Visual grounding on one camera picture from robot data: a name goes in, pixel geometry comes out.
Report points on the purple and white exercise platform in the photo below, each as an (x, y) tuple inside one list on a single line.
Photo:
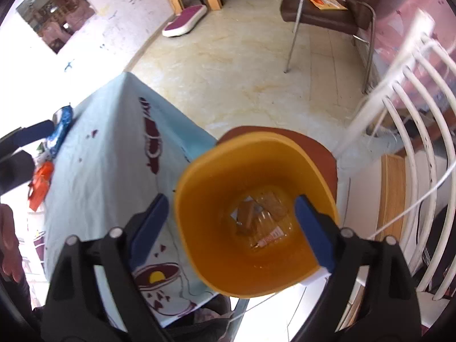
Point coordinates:
[(185, 21)]

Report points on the blue snack wrapper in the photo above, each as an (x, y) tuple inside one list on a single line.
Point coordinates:
[(60, 128)]

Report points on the wooden board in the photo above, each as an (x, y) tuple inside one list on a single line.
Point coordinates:
[(392, 192)]

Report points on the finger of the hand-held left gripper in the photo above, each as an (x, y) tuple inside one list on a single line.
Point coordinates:
[(30, 131), (14, 172)]

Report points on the orange snack wrapper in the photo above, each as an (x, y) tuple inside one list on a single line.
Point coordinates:
[(40, 185)]

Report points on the wall mirror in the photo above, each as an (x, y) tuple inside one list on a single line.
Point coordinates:
[(53, 10)]

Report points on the orange plastic bin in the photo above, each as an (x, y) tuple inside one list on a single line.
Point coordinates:
[(213, 185)]

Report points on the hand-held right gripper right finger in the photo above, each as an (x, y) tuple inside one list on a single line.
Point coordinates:
[(315, 228)]

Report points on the brown stool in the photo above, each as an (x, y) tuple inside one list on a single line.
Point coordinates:
[(317, 153)]

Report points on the person's left hand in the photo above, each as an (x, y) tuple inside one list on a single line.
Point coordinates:
[(8, 242)]

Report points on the orange book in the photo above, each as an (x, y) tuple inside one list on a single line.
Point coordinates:
[(326, 1)]

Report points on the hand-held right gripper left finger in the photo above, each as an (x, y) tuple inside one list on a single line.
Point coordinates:
[(149, 228)]

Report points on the brown armchair with metal frame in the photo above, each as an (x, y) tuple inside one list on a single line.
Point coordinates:
[(320, 17)]

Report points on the pink curtain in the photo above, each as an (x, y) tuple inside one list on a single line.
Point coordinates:
[(399, 7)]

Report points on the white metal bed rail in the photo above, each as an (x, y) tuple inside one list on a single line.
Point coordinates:
[(377, 96)]

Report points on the light blue printed tablecloth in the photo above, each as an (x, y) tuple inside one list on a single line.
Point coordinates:
[(107, 171)]

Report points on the small white tube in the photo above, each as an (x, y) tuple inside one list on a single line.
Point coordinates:
[(272, 237)]

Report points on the brown cardboard piece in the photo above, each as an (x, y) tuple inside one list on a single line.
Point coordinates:
[(272, 203), (246, 214)]

